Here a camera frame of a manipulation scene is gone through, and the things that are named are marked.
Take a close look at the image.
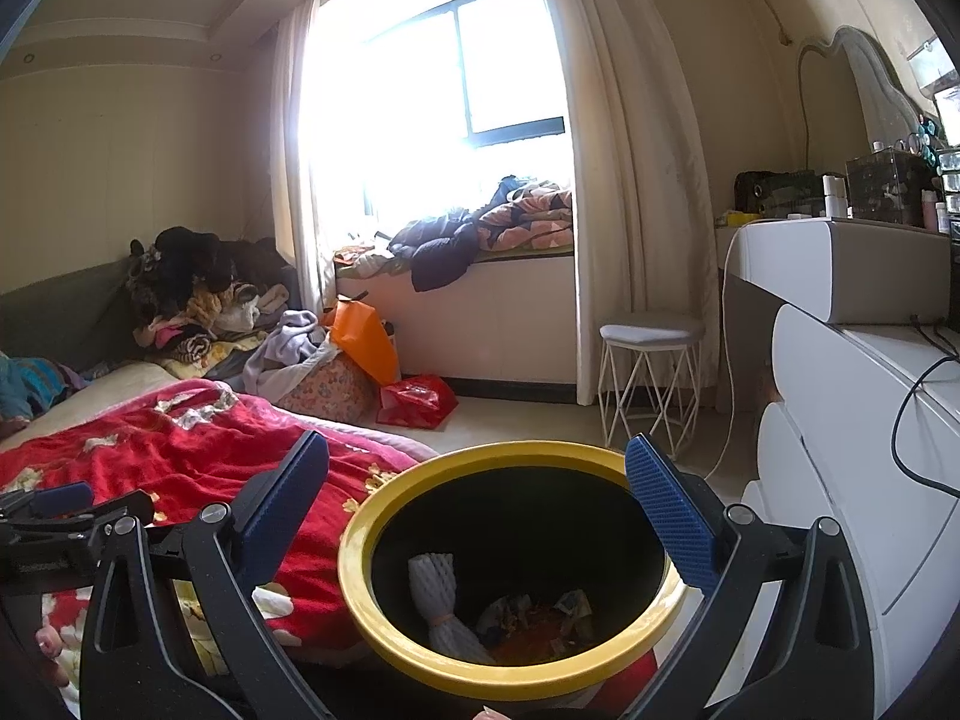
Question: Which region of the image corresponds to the floral fabric basket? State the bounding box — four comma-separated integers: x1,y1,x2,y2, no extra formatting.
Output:
277,356,380,425

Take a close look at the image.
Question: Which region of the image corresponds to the dark puffer jacket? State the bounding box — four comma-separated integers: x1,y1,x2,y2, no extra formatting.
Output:
386,176,526,293

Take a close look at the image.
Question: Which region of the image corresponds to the red plastic bag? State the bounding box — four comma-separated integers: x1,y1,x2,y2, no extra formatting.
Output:
375,373,460,431

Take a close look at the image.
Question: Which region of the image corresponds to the white wire stool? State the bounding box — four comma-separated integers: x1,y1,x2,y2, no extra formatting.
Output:
598,313,706,462

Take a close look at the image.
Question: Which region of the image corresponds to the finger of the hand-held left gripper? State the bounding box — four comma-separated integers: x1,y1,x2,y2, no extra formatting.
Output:
45,490,156,541
0,481,96,522

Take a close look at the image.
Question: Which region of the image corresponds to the narrow cream curtain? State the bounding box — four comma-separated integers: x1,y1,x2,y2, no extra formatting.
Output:
270,0,338,316

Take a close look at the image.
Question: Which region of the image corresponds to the white vanity table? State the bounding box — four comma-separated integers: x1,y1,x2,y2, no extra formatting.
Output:
716,216,952,327

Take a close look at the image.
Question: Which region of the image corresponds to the red floral blanket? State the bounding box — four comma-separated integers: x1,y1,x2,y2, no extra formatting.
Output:
0,379,440,680

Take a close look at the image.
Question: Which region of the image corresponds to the white cable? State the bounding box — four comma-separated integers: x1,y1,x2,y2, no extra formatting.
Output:
705,229,740,481

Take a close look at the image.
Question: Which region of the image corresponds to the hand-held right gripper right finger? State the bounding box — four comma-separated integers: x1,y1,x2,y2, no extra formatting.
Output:
624,433,878,720

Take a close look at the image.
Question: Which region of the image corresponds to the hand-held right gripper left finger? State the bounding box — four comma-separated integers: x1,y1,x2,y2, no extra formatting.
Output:
79,429,335,720

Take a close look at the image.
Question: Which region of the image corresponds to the wide cream curtain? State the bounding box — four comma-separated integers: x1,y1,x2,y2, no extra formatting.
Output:
525,0,725,410

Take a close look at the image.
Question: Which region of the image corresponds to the black cable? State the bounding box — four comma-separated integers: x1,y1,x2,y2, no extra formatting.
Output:
889,315,960,500

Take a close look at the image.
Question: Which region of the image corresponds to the dark toiletry bag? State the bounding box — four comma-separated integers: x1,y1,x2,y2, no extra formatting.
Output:
733,169,826,217

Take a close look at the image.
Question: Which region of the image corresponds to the heap of crumpled wrappers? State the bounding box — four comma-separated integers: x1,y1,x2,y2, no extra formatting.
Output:
476,589,595,666

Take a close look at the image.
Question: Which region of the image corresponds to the pile of dark clothes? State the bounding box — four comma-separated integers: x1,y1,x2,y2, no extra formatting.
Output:
127,225,301,372

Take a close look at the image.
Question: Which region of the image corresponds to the person's left hand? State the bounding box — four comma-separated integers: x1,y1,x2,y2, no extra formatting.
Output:
30,624,72,691

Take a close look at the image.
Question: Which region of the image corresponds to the lavender cloth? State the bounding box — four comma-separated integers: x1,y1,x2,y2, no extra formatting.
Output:
244,309,338,398

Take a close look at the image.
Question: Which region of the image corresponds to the white drawer cabinet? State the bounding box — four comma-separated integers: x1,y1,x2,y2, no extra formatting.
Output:
739,302,960,698

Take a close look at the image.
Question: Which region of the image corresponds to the white foam net bundle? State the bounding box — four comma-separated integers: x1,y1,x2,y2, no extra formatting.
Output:
407,551,496,667

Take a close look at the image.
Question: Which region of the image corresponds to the dark framed window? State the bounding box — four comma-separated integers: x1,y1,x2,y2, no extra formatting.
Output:
315,0,575,218

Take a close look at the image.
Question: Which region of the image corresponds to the grey upholstered headboard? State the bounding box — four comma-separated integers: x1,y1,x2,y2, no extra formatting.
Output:
0,259,158,372

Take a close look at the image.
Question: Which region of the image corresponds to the orange plastic bag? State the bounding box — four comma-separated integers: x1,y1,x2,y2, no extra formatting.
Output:
322,296,402,387

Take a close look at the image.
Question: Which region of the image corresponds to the clear drawer organizer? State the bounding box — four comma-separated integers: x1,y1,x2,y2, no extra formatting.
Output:
934,150,960,241

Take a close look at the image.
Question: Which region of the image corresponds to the dark acrylic organizer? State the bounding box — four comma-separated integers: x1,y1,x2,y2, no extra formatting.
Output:
846,150,938,230

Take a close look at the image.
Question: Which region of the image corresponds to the wavy edged mirror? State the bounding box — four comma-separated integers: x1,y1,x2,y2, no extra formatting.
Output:
795,24,927,170

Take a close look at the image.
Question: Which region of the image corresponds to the orange patterned quilt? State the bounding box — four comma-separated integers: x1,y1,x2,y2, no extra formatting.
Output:
476,184,577,252

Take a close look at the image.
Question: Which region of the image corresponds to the pale crumpled garment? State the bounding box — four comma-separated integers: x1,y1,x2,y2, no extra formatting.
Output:
334,240,398,278

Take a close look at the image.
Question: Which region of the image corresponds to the yellow trash bin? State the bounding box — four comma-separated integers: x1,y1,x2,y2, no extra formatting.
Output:
337,441,689,702

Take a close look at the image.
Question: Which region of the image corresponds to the blue floral cloth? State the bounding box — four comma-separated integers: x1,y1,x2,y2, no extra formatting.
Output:
0,355,83,421

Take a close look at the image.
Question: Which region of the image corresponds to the bed with beige sheet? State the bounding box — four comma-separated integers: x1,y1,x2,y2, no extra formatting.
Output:
0,360,248,451

